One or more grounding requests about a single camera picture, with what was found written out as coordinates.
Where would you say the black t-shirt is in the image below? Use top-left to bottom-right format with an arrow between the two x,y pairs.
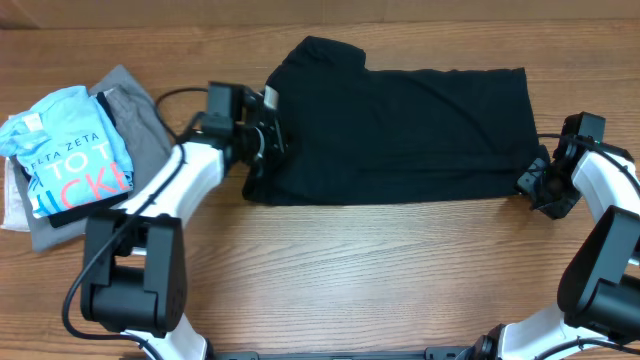
243,37 -> 546,206

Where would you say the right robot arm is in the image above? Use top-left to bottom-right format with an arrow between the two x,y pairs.
459,112 -> 639,360

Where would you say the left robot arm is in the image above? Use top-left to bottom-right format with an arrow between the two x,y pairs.
62,82 -> 287,359

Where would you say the grey folded garment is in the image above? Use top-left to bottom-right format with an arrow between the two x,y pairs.
24,65 -> 171,252

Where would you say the light blue printed t-shirt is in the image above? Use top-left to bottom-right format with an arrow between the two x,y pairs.
1,86 -> 134,218

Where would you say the white folded garment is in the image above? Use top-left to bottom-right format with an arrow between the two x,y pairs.
1,158 -> 30,232

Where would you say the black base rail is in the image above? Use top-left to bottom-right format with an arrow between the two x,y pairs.
213,346 -> 472,360

